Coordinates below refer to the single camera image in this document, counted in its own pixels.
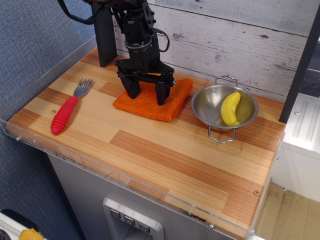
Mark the grey toy fridge cabinet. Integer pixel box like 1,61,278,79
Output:
49,155,228,240

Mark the yellow object bottom left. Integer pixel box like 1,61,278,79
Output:
18,228,45,240

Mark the black vertical post right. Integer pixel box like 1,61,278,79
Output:
279,7,320,124

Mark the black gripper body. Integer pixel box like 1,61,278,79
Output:
115,46,175,85

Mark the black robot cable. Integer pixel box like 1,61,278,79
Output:
56,0,170,53

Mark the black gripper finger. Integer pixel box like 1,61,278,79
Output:
155,81,176,106
118,74,141,99

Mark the white toy sink unit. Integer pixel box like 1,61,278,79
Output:
270,93,320,202

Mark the steel bowl with handles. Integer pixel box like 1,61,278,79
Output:
190,75,259,144

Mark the silver dispenser panel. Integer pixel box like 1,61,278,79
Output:
102,197,165,240

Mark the black vertical post left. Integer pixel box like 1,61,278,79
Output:
94,9,118,67

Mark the clear acrylic guard rail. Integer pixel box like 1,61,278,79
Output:
7,49,288,240

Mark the yellow toy banana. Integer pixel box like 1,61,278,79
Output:
220,92,241,127

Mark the orange cloth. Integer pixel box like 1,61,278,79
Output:
113,78,194,122

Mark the black vertical post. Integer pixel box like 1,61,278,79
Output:
279,7,320,124
94,9,118,67

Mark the fork with red handle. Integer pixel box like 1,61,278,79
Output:
50,78,94,135

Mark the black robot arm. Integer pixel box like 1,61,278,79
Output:
88,0,176,106

